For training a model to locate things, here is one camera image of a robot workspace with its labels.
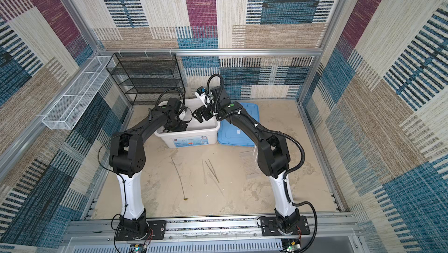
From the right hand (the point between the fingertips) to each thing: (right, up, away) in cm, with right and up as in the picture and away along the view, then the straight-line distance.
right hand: (200, 111), depth 89 cm
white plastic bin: (-1, -11, -1) cm, 11 cm away
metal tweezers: (+7, -31, 0) cm, 32 cm away
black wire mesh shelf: (-35, +21, +19) cm, 45 cm away
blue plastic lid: (+15, -13, +14) cm, 24 cm away
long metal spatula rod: (-6, -41, -8) cm, 42 cm away
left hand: (-13, -8, +10) cm, 19 cm away
